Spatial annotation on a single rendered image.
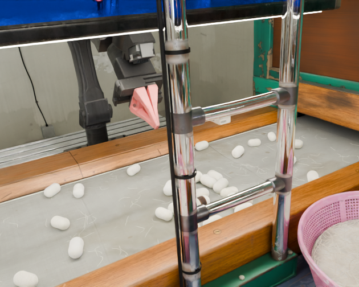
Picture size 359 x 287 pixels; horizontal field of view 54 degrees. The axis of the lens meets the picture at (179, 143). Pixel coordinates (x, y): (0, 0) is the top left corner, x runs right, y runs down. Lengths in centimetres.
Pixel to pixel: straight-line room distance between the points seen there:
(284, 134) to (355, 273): 21
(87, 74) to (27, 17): 58
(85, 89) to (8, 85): 164
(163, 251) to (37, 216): 27
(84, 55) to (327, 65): 62
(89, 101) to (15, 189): 35
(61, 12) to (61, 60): 221
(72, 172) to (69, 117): 197
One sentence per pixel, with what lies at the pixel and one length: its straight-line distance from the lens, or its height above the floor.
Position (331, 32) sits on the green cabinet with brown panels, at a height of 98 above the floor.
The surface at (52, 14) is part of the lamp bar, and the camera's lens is 44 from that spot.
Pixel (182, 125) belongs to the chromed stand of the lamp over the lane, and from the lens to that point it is 35.
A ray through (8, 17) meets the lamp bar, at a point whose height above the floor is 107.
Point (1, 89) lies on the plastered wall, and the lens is 261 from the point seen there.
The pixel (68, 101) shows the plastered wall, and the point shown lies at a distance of 270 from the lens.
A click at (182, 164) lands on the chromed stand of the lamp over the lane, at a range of 37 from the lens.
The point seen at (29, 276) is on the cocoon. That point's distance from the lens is 52.
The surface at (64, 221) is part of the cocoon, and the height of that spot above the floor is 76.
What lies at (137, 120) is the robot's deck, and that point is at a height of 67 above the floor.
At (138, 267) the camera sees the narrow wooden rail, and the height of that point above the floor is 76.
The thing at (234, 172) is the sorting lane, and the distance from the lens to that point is 73.
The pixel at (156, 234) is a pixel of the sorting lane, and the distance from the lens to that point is 56.
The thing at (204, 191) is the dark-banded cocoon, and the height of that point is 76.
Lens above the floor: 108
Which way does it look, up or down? 23 degrees down
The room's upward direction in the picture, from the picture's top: 4 degrees counter-clockwise
